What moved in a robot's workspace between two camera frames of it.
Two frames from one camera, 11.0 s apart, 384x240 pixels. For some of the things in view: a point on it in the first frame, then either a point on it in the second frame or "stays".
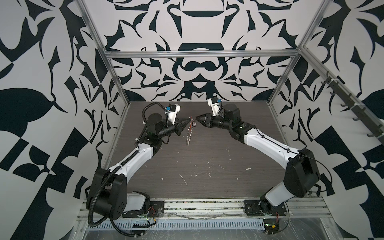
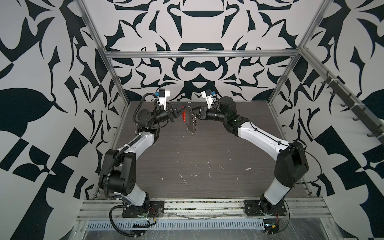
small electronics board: x=271 y=227 stays
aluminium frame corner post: x=299 y=50 stays
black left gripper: x=180 y=125 -> x=171 y=113
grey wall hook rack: x=359 y=111 stays
